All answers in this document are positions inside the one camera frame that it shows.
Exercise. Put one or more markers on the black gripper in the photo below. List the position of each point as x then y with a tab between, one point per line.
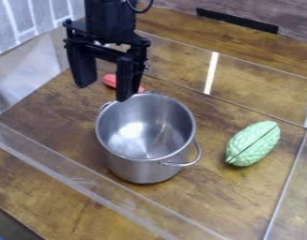
109	25

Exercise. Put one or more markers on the silver steel pot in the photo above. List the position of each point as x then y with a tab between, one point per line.
148	135

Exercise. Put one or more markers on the green bumpy gourd toy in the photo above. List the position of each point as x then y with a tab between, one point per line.
253	143

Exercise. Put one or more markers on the red toy carrot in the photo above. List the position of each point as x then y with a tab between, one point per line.
112	82

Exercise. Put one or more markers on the black strip on wall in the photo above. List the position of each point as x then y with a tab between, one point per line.
261	26

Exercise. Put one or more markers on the clear acrylic enclosure wall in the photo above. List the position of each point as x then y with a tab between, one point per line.
60	191

